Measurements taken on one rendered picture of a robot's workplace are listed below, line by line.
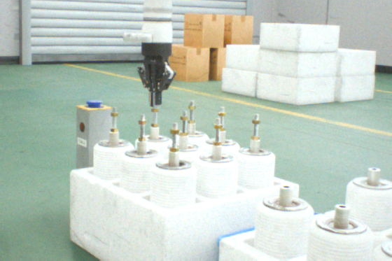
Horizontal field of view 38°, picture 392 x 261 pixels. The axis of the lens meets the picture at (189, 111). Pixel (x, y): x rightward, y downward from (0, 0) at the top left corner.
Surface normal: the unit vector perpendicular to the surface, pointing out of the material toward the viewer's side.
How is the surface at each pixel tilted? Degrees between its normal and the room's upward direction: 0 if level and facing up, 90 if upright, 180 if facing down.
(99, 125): 90
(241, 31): 90
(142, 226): 90
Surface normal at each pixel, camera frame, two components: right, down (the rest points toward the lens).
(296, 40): -0.82, 0.07
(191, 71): 0.54, 0.15
